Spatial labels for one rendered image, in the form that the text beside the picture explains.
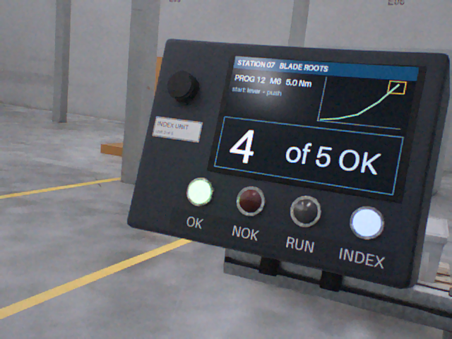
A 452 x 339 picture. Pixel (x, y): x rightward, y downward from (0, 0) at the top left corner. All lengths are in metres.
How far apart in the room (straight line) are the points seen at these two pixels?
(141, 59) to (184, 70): 6.00
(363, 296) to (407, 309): 0.04
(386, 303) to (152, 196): 0.23
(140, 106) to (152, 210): 6.01
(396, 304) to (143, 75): 6.07
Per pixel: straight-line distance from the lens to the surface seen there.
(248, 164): 0.50
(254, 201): 0.48
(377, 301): 0.54
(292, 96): 0.50
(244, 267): 0.57
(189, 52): 0.55
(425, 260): 3.66
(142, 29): 6.57
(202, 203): 0.51
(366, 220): 0.46
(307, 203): 0.47
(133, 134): 6.59
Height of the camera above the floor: 1.21
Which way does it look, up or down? 8 degrees down
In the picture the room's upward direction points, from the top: 6 degrees clockwise
